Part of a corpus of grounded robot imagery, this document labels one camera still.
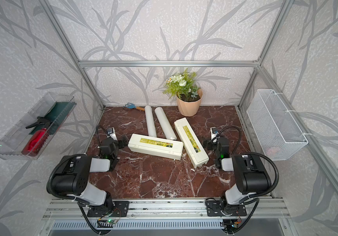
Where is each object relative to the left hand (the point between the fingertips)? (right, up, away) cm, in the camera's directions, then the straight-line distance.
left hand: (117, 134), depth 93 cm
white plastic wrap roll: (+20, +6, +12) cm, 24 cm away
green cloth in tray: (-21, +11, -21) cm, 32 cm away
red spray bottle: (-19, +2, -33) cm, 38 cm away
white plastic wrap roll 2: (+32, +3, +9) cm, 33 cm away
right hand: (+60, 0, +1) cm, 60 cm away
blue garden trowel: (0, +21, +29) cm, 36 cm away
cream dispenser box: (+50, -9, -7) cm, 51 cm away
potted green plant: (+47, +28, +12) cm, 56 cm away
